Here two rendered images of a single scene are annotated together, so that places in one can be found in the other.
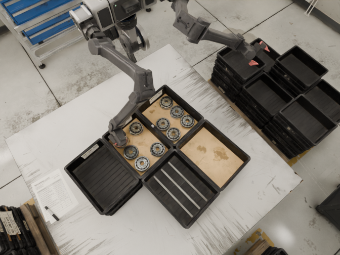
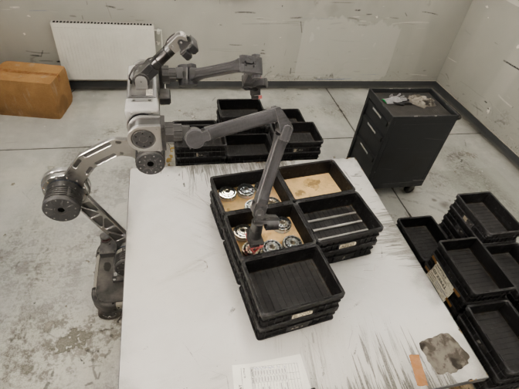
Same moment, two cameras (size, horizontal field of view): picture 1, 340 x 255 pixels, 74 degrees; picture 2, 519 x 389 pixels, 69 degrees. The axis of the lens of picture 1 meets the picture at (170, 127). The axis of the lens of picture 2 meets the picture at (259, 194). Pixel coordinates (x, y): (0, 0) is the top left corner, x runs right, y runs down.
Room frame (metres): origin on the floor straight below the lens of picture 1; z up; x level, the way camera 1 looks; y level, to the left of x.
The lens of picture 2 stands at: (0.17, 1.46, 2.36)
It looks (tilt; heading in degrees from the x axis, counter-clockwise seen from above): 43 degrees down; 289
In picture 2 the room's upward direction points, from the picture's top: 8 degrees clockwise
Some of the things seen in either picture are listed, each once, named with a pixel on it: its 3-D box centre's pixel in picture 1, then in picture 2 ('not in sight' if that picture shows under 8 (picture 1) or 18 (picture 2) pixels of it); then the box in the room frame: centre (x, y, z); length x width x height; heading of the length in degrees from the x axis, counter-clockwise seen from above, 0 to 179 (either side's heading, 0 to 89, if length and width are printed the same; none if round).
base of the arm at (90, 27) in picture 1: (92, 32); (171, 133); (0.93, 0.40, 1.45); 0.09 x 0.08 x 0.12; 126
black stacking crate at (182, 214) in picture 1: (179, 187); (336, 222); (0.21, -0.06, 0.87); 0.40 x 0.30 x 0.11; 44
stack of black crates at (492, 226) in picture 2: not in sight; (474, 231); (-0.74, -1.01, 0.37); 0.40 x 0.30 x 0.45; 126
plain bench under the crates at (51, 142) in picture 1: (151, 169); (269, 289); (0.45, 0.17, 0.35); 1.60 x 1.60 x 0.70; 36
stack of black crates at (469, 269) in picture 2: not in sight; (459, 283); (-0.65, -0.45, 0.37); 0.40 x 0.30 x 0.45; 126
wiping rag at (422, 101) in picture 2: not in sight; (422, 99); (-0.06, -1.80, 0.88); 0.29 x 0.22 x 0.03; 36
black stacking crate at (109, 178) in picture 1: (103, 175); (290, 285); (0.30, 0.44, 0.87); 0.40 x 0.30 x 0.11; 44
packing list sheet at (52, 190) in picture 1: (53, 195); (272, 387); (0.20, 0.83, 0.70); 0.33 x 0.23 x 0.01; 36
